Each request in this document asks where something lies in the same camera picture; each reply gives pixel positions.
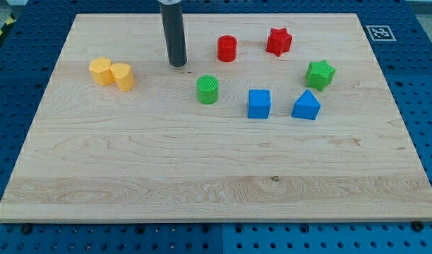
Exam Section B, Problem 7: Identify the yellow heart-shaped block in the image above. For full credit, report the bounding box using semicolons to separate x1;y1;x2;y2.
110;63;135;92

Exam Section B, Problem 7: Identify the light wooden board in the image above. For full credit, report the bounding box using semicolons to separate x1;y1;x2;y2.
0;13;432;224

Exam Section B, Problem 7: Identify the yellow hexagon block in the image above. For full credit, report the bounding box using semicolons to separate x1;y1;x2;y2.
89;57;114;86

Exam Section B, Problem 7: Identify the red cylinder block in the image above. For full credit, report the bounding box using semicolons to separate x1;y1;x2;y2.
217;35;237;62

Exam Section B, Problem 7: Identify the green star block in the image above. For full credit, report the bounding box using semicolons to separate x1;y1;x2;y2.
306;60;336;91

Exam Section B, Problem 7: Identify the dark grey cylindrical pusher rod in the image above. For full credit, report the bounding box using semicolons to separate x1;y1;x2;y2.
158;0;187;67

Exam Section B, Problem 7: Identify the white fiducial marker tag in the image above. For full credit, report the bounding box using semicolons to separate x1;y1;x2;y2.
366;25;396;42

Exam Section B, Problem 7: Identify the blue triangular prism block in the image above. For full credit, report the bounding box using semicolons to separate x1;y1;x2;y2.
291;90;320;120

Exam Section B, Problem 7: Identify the black board screw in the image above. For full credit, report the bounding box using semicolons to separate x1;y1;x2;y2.
411;221;425;232
19;224;32;235

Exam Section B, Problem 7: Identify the black left board screw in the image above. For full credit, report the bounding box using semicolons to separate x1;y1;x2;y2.
19;224;32;235

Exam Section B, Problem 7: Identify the red star block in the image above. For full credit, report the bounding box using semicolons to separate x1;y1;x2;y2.
265;28;293;57

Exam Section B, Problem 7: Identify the green cylinder block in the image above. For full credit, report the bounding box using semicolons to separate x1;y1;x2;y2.
196;75;219;104

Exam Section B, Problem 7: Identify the black right board screw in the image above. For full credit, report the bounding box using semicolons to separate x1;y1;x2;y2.
411;221;425;232

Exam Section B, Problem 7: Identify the blue cube block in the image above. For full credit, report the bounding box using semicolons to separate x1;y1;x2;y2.
248;90;271;119

